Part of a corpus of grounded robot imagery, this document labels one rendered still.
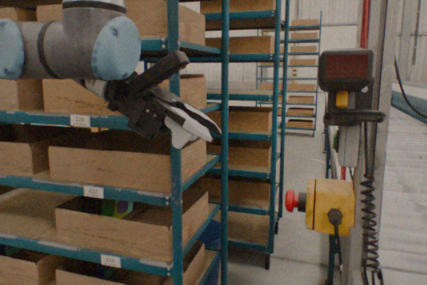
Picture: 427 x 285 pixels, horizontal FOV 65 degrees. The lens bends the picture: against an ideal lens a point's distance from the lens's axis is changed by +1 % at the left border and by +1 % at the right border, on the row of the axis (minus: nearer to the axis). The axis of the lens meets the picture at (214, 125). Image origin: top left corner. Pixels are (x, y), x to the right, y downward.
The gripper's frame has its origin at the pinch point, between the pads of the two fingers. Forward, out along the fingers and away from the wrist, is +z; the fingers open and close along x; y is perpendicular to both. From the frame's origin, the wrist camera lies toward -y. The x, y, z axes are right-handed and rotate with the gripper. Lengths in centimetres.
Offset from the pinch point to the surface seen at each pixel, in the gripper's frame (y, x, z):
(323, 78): -17.5, 13.2, 11.1
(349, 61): -20.7, 13.1, 12.5
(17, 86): 28, -22, -61
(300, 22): -70, -498, -49
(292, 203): 2.6, 2.2, 18.4
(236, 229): 82, -124, 21
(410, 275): 1.6, 2.9, 38.6
